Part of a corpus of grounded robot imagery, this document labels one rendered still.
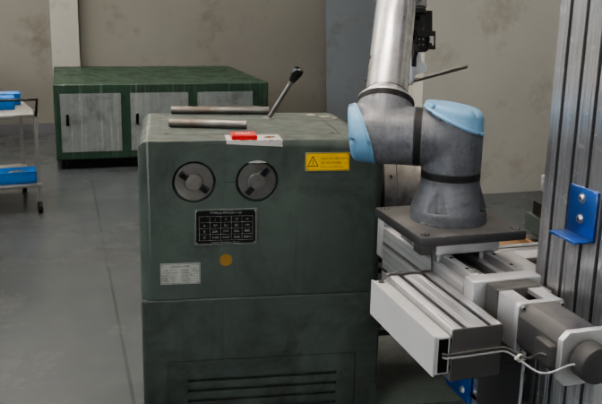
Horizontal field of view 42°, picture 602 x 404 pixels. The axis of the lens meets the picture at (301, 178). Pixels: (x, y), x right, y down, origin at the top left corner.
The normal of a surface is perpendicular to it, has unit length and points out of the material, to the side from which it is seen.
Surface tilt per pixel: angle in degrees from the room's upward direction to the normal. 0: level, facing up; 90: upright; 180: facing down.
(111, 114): 90
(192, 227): 90
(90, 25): 90
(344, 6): 84
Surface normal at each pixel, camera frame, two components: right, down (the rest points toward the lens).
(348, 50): 0.29, 0.11
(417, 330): -0.96, 0.04
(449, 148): -0.23, 0.24
